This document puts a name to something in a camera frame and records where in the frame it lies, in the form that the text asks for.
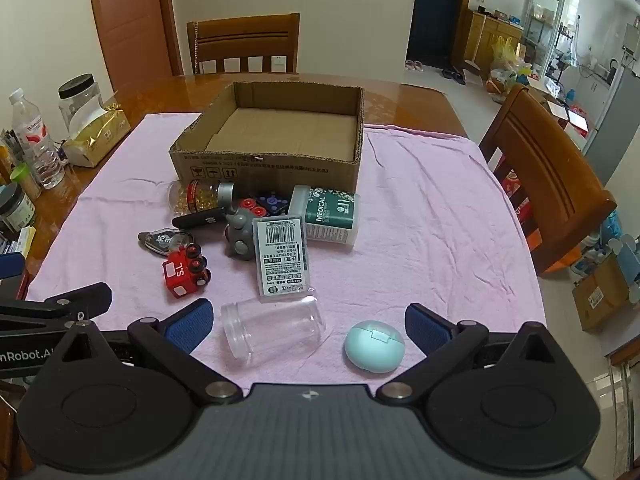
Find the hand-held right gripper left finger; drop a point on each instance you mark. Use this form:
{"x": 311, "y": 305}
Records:
{"x": 192, "y": 326}

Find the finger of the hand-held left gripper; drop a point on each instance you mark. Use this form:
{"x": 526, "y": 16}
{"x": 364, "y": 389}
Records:
{"x": 11, "y": 264}
{"x": 75, "y": 299}

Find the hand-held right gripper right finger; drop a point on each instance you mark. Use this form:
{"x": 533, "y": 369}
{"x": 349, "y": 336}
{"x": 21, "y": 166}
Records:
{"x": 425, "y": 328}

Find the red toy train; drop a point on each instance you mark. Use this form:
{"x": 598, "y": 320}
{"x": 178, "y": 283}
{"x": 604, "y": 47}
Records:
{"x": 180, "y": 272}

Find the mint green oval case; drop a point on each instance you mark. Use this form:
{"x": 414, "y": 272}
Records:
{"x": 372, "y": 349}

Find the clear plastic jar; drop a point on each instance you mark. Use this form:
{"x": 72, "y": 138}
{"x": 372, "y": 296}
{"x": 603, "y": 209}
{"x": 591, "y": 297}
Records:
{"x": 272, "y": 328}

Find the clear plastic case white label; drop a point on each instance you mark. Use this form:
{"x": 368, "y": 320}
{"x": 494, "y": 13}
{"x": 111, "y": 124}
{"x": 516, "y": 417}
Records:
{"x": 281, "y": 255}

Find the brown cardboard box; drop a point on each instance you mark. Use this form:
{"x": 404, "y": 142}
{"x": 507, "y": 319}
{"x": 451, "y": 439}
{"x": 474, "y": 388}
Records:
{"x": 280, "y": 170}

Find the dark jar with white label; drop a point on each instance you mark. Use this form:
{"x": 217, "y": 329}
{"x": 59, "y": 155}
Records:
{"x": 15, "y": 207}

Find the small green cap bottle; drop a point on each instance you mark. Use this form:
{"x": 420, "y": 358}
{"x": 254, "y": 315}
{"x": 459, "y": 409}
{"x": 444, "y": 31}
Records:
{"x": 26, "y": 180}

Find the grey elephant toy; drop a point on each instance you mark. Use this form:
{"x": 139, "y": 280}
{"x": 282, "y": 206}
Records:
{"x": 240, "y": 232}

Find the black rectangular device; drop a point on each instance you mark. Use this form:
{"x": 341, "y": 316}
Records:
{"x": 197, "y": 220}

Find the pink towel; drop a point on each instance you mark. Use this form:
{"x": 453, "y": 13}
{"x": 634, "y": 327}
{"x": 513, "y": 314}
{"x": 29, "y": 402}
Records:
{"x": 440, "y": 210}

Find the clear plastic water bottle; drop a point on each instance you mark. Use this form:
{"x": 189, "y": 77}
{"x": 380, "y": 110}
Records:
{"x": 37, "y": 145}

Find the clear bottle of gold capsules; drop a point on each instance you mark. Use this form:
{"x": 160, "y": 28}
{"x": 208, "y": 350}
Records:
{"x": 195, "y": 196}

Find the dark blue red-wheeled toy car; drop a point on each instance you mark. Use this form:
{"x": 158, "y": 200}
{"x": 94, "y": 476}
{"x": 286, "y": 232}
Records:
{"x": 272, "y": 203}

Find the green label cotton swab box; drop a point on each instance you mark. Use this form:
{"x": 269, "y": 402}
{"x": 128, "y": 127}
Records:
{"x": 325, "y": 215}

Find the gold tissue box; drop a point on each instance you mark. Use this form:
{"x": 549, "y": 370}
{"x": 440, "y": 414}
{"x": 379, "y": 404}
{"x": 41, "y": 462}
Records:
{"x": 97, "y": 135}

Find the red box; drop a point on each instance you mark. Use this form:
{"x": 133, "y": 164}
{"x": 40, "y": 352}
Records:
{"x": 517, "y": 195}

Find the clear jar with black lid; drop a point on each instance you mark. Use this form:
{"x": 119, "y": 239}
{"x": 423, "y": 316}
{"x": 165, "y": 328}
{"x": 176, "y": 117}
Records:
{"x": 80, "y": 100}

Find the cardboard box with white label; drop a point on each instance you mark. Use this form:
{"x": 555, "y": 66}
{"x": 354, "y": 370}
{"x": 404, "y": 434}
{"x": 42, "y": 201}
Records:
{"x": 602, "y": 292}

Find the wooden chair with grooved back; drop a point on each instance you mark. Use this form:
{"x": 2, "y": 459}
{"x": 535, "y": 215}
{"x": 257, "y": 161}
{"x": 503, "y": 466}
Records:
{"x": 545, "y": 160}

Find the black slippers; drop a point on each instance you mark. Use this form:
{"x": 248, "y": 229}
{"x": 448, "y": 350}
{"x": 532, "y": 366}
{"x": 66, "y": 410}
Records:
{"x": 454, "y": 75}

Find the brown wooden door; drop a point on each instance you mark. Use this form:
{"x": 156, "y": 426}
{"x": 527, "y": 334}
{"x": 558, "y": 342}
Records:
{"x": 130, "y": 30}

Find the pink slippers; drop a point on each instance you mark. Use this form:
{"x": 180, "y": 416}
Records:
{"x": 413, "y": 65}

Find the grey refrigerator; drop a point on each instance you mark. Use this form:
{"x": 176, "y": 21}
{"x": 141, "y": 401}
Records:
{"x": 612, "y": 120}

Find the yellow plastic bag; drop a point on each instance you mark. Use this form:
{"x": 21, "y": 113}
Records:
{"x": 505, "y": 52}

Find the wooden chair with slatted back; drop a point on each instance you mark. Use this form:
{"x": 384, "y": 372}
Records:
{"x": 245, "y": 35}

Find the wooden cabinet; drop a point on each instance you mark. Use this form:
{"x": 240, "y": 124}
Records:
{"x": 482, "y": 35}

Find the dark blue door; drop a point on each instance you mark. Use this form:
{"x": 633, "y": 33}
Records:
{"x": 437, "y": 10}

